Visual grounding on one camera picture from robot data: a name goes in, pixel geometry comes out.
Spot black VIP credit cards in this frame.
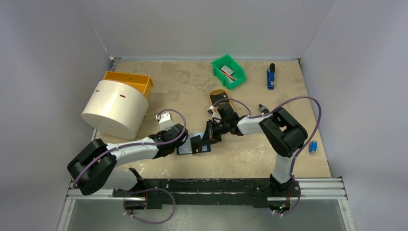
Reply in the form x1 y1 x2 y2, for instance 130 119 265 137
210 92 228 104

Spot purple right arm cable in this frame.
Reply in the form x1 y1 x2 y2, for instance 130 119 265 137
213 96 322 178

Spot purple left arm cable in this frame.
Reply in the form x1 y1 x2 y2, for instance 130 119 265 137
72 109 187 189

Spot blue stapler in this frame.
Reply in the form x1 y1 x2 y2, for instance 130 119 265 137
267 63 275 90

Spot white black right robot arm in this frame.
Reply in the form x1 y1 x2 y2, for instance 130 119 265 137
199 103 308 196

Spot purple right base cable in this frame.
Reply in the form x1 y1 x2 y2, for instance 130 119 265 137
271 180 303 218

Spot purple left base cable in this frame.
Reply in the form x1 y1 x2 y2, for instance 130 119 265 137
122 187 177 225

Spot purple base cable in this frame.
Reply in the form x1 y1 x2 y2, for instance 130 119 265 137
122 187 177 225
271 180 303 218

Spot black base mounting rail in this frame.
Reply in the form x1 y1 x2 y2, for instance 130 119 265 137
113 177 301 214

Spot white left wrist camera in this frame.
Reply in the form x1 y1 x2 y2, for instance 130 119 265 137
156 112 174 130

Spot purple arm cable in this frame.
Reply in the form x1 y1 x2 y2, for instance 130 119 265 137
72 109 187 189
213 96 322 178

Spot green plastic bin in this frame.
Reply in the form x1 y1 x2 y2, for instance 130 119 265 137
211 54 246 90

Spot yellow wooden box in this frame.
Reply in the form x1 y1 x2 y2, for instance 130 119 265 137
103 71 153 100

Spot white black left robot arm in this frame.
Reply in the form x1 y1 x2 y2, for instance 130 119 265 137
67 124 188 195

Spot blue leather card holder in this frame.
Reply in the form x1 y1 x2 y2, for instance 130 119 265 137
177 132 211 155

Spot white cylindrical container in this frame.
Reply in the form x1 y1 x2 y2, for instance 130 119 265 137
81 80 149 139

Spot small blue eraser block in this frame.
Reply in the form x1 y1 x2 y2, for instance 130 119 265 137
308 141 318 154

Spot items inside green bin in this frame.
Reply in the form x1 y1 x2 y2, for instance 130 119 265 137
220 65 238 83

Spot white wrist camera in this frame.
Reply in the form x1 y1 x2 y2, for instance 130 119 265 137
207 106 221 120
156 112 174 130

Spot tan oval plastic tray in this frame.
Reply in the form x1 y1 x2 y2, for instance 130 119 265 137
208 89 235 114

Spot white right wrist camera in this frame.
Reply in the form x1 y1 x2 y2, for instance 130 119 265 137
207 106 221 120

